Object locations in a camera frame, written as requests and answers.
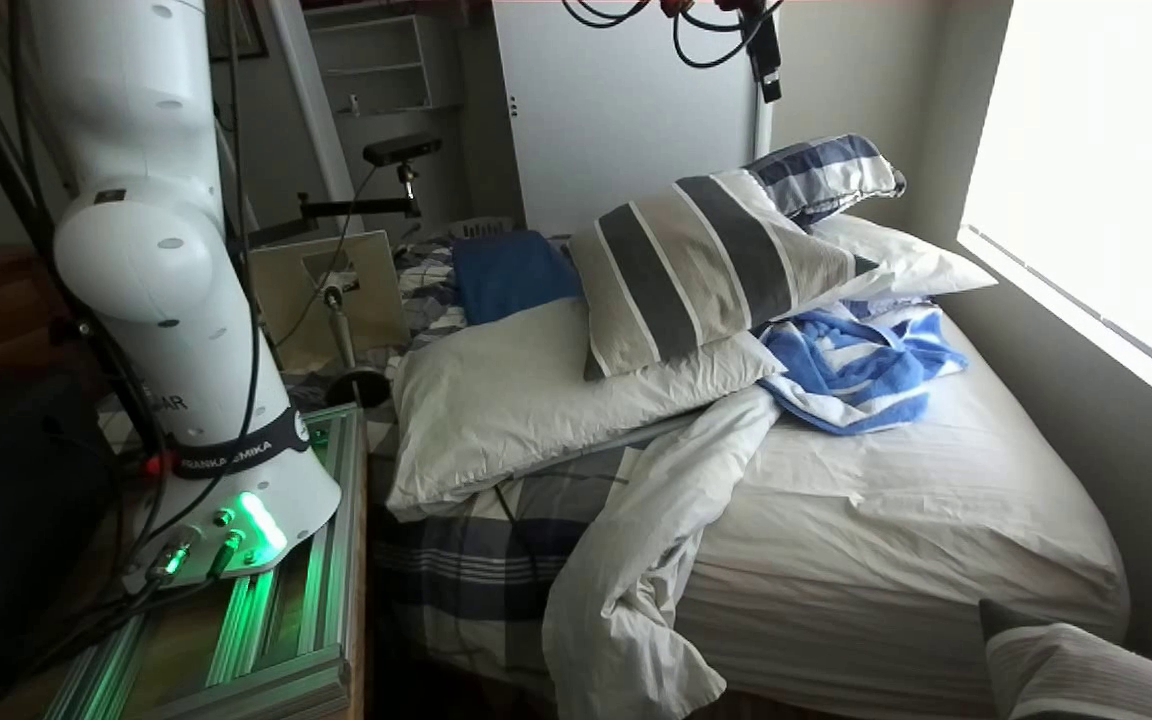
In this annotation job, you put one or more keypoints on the gray beige striped pillow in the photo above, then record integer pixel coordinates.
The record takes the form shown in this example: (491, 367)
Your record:
(696, 261)

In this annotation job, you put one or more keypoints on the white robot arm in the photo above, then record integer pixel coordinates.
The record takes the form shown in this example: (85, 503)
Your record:
(130, 99)

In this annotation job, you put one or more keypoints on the large white pillow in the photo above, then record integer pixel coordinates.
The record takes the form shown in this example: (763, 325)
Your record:
(501, 398)

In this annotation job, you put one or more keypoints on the blue white striped cloth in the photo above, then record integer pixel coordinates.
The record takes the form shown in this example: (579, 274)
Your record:
(856, 371)

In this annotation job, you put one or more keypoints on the blue plaid pillow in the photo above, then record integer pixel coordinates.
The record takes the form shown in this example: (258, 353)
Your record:
(827, 178)

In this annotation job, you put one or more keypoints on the small white pillow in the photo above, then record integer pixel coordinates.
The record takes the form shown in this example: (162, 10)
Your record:
(896, 261)

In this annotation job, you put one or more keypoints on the blue cushion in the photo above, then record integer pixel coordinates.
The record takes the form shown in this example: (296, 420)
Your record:
(511, 274)

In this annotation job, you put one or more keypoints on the beige box on stand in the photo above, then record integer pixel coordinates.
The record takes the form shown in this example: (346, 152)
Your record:
(328, 302)

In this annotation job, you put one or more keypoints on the dark plaid blanket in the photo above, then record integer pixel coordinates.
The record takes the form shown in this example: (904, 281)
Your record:
(468, 584)

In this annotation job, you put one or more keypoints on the white rumpled duvet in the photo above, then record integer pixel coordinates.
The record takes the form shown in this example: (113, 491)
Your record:
(608, 626)

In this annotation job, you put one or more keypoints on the white bed sheet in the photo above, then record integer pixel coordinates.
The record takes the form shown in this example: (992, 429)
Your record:
(847, 570)

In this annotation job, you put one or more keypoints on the gray fabric corner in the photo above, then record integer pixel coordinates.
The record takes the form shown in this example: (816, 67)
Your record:
(1052, 668)

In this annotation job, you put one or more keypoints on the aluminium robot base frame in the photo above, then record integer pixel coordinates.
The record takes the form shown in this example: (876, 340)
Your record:
(277, 645)

